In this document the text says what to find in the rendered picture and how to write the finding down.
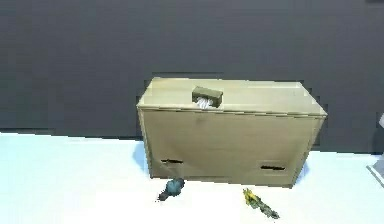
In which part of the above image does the olive tissue box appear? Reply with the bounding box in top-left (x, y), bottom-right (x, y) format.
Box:
top-left (191, 85), bottom-right (224, 110)

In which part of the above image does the tan wooden chest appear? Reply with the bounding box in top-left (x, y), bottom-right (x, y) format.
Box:
top-left (136, 76), bottom-right (328, 189)

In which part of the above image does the dark teal lump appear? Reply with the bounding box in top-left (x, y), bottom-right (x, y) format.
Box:
top-left (157, 177), bottom-right (186, 202)

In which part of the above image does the yellow green long object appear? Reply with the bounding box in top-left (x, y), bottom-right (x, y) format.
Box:
top-left (242, 188), bottom-right (281, 220)

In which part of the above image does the grey furniture edge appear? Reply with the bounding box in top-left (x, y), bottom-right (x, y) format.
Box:
top-left (365, 112), bottom-right (384, 188)

